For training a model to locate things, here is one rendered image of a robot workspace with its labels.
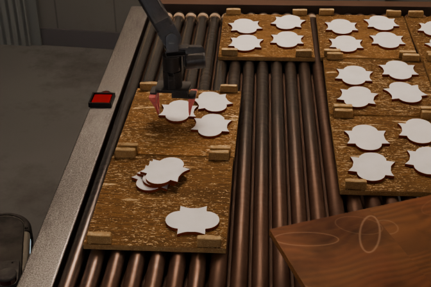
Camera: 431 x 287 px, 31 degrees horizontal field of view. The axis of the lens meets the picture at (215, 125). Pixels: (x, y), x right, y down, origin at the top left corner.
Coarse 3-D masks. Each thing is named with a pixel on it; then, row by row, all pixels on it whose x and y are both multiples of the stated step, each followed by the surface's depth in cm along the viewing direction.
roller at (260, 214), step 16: (256, 96) 261; (256, 112) 251; (256, 128) 241; (256, 144) 233; (256, 160) 225; (256, 176) 218; (256, 192) 211; (256, 208) 204; (256, 224) 198; (256, 240) 192; (256, 256) 187; (256, 272) 182
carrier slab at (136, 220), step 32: (128, 160) 221; (192, 160) 221; (224, 160) 221; (128, 192) 208; (160, 192) 208; (192, 192) 207; (224, 192) 207; (96, 224) 196; (128, 224) 196; (160, 224) 195; (224, 224) 195
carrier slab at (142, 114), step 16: (144, 96) 255; (160, 96) 255; (240, 96) 254; (144, 112) 246; (160, 112) 246; (224, 112) 245; (128, 128) 237; (144, 128) 237; (160, 128) 237; (176, 128) 237; (144, 144) 229; (160, 144) 229; (176, 144) 229; (192, 144) 229; (208, 144) 229; (224, 144) 228
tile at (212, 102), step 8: (200, 96) 253; (208, 96) 253; (216, 96) 252; (224, 96) 252; (200, 104) 248; (208, 104) 248; (216, 104) 248; (224, 104) 248; (232, 104) 249; (208, 112) 245; (216, 112) 244
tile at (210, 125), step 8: (200, 120) 239; (208, 120) 239; (216, 120) 239; (224, 120) 239; (192, 128) 235; (200, 128) 235; (208, 128) 235; (216, 128) 235; (224, 128) 235; (208, 136) 231; (216, 136) 232
